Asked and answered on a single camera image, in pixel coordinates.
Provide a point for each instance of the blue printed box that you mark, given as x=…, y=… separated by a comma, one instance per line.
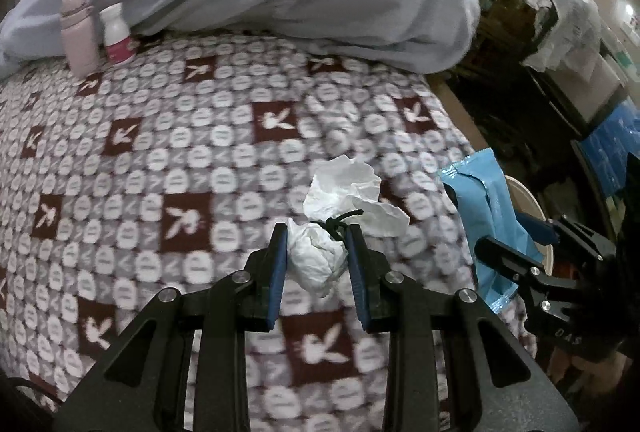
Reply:
x=607, y=146

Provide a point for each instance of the blue plastic packet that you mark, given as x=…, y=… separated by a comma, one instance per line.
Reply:
x=480, y=202

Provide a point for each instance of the white pill bottle pink label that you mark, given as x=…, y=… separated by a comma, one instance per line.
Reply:
x=117, y=36

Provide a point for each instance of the wooden bed frame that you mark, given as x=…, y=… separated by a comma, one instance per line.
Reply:
x=457, y=106

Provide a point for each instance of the white plastic bag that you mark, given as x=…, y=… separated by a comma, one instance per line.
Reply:
x=565, y=26

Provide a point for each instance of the pink thermos bottle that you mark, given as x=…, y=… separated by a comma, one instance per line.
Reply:
x=80, y=41

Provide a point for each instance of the white storage box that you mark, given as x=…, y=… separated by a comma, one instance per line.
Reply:
x=600, y=81

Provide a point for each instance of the white bin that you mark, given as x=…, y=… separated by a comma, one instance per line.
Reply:
x=525, y=197

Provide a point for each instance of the grey maroon printed blanket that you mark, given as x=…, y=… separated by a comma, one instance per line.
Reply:
x=150, y=151

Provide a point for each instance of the white tissue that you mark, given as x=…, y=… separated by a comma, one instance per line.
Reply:
x=345, y=182
x=312, y=257

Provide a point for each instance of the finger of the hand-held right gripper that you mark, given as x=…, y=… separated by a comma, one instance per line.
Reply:
x=537, y=227
x=505, y=259

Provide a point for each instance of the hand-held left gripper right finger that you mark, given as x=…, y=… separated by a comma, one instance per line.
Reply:
x=360, y=282

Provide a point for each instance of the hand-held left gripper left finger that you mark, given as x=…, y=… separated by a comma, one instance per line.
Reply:
x=277, y=277

